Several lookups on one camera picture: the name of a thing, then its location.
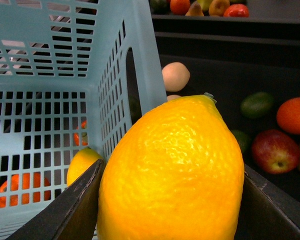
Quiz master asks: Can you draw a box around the near black fruit tray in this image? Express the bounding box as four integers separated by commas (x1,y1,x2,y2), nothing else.
129,32,300,211

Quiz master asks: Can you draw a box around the large teal basket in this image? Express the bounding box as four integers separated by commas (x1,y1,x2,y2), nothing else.
0,0,167,240

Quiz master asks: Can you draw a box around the green lime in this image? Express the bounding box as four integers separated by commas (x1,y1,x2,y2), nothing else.
240,91,275,119
231,129,252,154

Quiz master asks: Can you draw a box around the red apple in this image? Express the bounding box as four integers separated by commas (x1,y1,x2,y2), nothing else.
251,129,300,175

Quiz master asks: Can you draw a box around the white pear lower left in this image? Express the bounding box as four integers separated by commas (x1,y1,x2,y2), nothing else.
167,94,181,102

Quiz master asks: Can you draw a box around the green lime lower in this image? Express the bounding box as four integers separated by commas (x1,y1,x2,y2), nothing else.
231,129,252,154

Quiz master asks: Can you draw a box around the yellow lemon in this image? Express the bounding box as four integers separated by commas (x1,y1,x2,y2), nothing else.
66,147,103,187
97,94,245,240

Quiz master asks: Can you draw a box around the white pear upper left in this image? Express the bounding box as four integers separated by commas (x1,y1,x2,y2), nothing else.
161,62,191,92

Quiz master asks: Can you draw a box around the green lime upper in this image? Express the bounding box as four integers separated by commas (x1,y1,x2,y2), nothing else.
240,91,275,119

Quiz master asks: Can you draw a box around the orange persimmon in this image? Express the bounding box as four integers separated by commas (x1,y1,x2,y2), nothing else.
73,120,88,146

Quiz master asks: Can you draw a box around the far red tomato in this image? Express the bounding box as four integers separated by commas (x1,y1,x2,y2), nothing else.
223,4,250,18

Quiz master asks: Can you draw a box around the white pear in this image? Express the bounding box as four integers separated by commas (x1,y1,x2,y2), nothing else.
161,62,191,92
167,94,181,102

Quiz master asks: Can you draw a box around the small orange tangerine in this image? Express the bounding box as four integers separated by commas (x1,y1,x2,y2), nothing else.
276,97,300,135

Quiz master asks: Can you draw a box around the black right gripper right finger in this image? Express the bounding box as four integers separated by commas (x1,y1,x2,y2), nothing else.
234,165,300,240

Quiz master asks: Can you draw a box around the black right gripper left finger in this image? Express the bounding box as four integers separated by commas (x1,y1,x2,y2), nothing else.
8,159,106,240

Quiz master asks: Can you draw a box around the orange with stem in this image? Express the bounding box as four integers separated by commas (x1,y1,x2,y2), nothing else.
0,172,51,208

